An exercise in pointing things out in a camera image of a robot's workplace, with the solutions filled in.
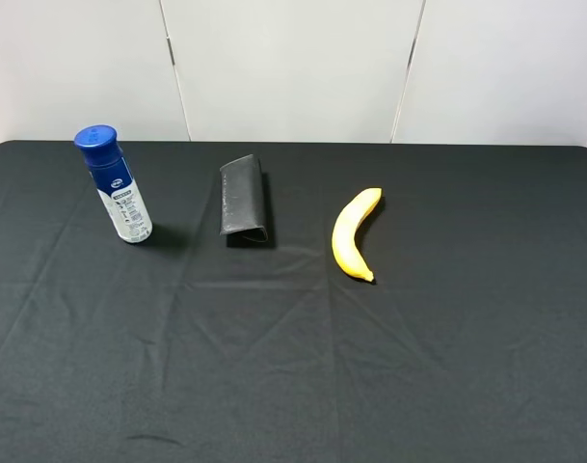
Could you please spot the black tablecloth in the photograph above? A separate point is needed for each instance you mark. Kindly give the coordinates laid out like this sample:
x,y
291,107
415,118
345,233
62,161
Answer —
x,y
469,346

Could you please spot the blue and white bottle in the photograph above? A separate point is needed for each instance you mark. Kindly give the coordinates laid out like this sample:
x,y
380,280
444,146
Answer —
x,y
114,182

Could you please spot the yellow banana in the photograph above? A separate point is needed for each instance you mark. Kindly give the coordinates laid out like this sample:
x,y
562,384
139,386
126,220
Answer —
x,y
345,250

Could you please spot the black folded wallet case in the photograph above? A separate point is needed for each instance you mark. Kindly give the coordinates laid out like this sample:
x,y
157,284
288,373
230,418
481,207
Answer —
x,y
242,199

